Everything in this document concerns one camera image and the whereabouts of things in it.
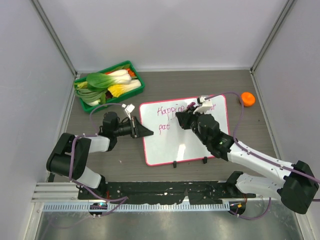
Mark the green scallion bunch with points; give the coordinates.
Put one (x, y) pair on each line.
(91, 98)

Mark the pink framed whiteboard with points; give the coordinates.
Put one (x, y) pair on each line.
(169, 142)

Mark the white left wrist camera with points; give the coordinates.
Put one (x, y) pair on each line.
(128, 109)

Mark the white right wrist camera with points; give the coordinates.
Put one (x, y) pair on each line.
(204, 105)

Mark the yellow white napa cabbage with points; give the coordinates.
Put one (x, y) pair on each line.
(120, 89)

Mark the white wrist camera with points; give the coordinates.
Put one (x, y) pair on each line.
(204, 105)
(128, 109)

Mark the purple capped marker pen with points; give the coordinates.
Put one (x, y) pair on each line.
(191, 104)

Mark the white slotted cable duct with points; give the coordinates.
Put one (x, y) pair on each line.
(100, 207)

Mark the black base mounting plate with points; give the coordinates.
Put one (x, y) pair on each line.
(171, 192)

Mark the metal wire whiteboard stand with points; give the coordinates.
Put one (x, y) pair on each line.
(204, 160)

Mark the orange tangerine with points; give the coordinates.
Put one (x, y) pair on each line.
(248, 99)

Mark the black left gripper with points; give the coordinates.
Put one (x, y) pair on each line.
(141, 131)

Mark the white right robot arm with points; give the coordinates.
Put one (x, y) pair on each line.
(294, 184)

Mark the green bok choy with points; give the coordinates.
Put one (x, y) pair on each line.
(103, 81)

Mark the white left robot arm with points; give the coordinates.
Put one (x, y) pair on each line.
(70, 154)

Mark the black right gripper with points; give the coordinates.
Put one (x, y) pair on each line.
(184, 117)

